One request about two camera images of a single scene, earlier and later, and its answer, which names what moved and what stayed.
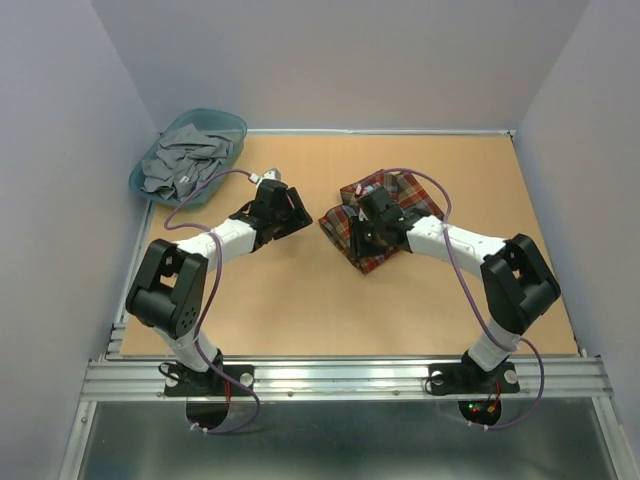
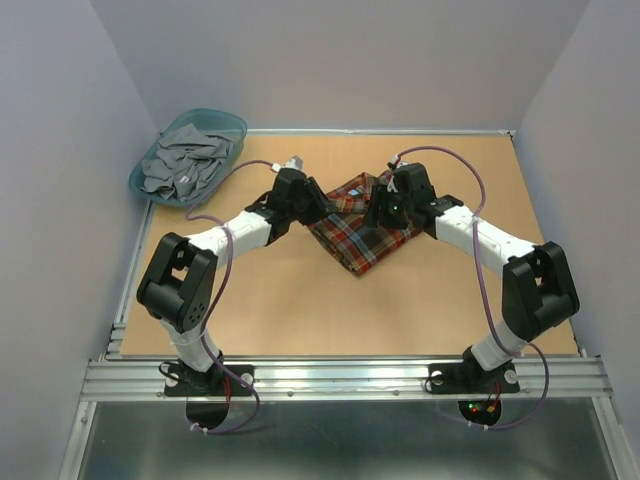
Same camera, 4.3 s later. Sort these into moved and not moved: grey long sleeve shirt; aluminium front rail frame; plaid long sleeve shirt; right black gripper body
Moved: plaid long sleeve shirt; right black gripper body
Not moved: grey long sleeve shirt; aluminium front rail frame
